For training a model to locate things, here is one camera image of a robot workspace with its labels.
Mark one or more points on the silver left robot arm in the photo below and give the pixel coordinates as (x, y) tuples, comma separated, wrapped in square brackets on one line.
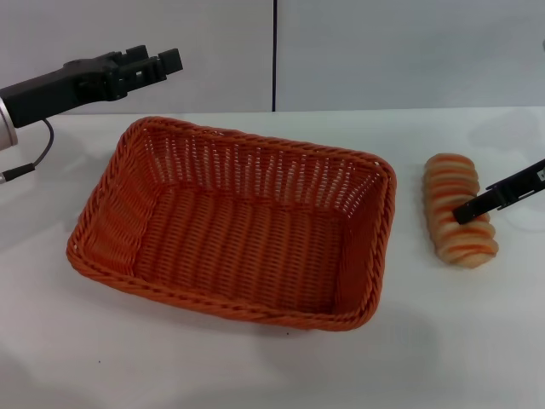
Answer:
[(6, 128)]

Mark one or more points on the orange striped bread loaf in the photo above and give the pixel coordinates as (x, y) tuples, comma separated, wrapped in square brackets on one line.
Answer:
[(447, 238)]

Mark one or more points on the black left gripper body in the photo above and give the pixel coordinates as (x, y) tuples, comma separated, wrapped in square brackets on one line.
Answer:
[(55, 91)]

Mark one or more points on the orange woven plastic basket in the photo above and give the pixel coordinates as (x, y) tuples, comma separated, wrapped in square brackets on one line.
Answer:
[(238, 247)]

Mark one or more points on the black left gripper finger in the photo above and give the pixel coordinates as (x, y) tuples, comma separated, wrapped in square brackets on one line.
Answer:
[(137, 53), (168, 63)]

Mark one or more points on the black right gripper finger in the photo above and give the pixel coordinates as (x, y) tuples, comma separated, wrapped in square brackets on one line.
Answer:
[(517, 178), (472, 209)]

